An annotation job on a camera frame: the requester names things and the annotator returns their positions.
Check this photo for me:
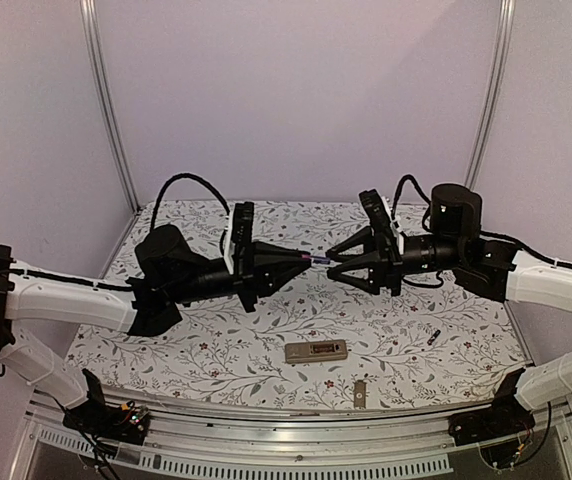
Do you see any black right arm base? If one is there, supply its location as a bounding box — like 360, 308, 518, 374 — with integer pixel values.
448, 368, 535, 470

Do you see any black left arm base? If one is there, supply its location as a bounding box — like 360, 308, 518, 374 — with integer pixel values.
63, 369, 150, 446

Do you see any remote battery cover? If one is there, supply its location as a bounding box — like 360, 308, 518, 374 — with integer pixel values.
353, 380, 367, 409

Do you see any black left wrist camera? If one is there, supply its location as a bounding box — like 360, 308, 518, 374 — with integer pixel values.
135, 224, 210, 289

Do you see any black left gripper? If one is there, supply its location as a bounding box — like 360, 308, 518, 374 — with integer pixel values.
167, 240, 310, 312

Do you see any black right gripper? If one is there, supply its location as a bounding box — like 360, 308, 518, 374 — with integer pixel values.
325, 226, 464, 297

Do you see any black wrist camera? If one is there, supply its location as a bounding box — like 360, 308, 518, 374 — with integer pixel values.
429, 183, 482, 240
135, 224, 210, 289

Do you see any white remote control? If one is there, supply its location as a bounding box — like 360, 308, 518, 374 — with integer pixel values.
284, 340, 348, 364

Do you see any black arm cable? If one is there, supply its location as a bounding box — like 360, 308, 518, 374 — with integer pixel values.
148, 172, 232, 236
390, 173, 435, 211

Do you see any aluminium frame post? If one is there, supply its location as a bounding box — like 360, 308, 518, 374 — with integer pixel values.
79, 0, 141, 214
465, 0, 516, 190

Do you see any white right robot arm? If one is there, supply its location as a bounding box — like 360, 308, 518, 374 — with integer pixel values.
327, 183, 572, 313

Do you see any left aluminium frame post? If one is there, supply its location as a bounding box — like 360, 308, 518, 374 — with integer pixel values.
79, 0, 141, 214

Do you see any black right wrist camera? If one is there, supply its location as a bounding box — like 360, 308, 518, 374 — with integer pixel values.
429, 183, 482, 240

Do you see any right aluminium frame post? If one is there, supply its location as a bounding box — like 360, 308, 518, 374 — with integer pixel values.
465, 0, 516, 190

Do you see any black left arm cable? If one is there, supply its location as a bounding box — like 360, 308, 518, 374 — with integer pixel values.
148, 172, 232, 236

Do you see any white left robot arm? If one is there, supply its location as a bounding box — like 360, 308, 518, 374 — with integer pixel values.
0, 202, 312, 434

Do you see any black AAA battery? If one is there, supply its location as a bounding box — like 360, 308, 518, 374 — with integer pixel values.
302, 255, 331, 265
427, 330, 441, 345

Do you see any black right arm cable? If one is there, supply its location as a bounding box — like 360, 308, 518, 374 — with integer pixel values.
390, 173, 435, 211

